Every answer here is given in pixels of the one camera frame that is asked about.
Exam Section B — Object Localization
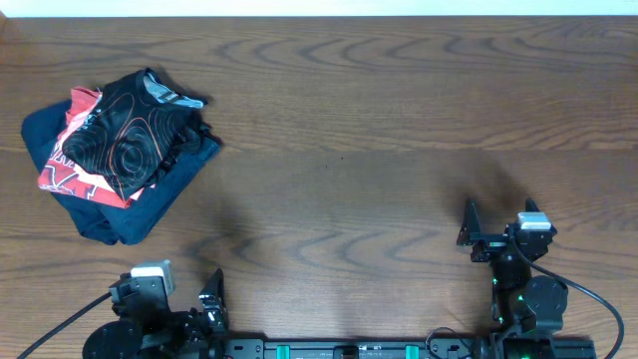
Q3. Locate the black printed cycling jersey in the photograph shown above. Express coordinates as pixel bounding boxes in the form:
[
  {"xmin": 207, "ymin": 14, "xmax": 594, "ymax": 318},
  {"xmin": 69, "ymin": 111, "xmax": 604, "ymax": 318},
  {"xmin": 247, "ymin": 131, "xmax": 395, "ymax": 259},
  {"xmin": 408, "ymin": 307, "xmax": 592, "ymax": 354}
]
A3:
[{"xmin": 61, "ymin": 68, "xmax": 207, "ymax": 200}]

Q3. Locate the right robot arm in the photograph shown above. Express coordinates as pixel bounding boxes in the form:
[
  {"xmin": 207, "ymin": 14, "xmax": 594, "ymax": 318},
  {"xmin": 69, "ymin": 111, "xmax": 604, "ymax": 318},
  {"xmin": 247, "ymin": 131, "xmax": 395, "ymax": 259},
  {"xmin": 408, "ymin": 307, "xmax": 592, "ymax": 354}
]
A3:
[{"xmin": 457, "ymin": 198, "xmax": 568, "ymax": 358}]

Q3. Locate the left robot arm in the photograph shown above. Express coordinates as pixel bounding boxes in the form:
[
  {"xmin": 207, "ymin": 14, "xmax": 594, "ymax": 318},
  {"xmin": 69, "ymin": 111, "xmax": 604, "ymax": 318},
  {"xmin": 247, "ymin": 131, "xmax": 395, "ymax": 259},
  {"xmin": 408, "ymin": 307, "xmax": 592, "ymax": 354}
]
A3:
[{"xmin": 83, "ymin": 260, "xmax": 228, "ymax": 359}]

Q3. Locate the navy blue folded garment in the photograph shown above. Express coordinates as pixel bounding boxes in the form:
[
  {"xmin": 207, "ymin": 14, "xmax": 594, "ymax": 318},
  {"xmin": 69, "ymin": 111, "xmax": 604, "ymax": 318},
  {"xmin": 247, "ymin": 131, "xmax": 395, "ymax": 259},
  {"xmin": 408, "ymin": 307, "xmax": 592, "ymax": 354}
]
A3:
[{"xmin": 21, "ymin": 100, "xmax": 220, "ymax": 245}]

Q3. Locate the red printed folded shirt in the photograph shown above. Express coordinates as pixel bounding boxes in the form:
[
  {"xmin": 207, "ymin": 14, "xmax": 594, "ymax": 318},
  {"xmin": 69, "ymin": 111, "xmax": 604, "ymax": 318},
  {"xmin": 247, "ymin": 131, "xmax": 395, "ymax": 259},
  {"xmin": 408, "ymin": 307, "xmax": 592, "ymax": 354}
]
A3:
[{"xmin": 38, "ymin": 87, "xmax": 145, "ymax": 208}]

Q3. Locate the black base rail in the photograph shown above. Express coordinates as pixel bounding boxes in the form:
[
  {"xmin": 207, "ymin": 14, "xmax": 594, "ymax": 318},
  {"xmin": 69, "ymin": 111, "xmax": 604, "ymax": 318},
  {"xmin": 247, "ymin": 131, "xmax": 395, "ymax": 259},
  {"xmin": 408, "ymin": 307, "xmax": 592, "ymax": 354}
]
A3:
[{"xmin": 213, "ymin": 337, "xmax": 597, "ymax": 359}]

